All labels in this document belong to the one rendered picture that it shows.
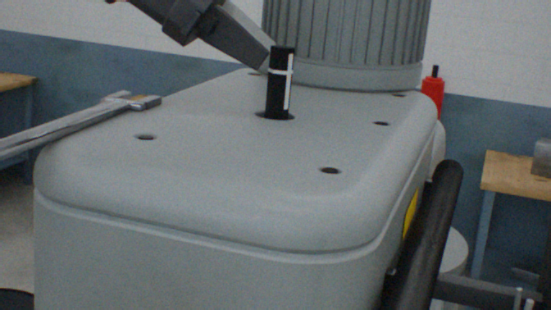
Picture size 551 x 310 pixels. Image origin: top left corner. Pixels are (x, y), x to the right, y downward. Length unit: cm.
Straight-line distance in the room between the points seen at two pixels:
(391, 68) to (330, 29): 8
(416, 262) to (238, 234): 19
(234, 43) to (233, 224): 21
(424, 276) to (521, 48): 430
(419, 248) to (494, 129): 430
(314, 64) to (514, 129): 415
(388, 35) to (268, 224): 41
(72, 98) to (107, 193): 539
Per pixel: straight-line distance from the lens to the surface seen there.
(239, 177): 48
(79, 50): 576
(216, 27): 62
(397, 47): 81
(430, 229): 67
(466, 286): 99
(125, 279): 50
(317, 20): 80
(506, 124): 490
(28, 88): 592
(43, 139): 53
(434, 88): 475
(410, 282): 55
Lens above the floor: 204
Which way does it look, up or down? 16 degrees down
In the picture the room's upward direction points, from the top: 5 degrees clockwise
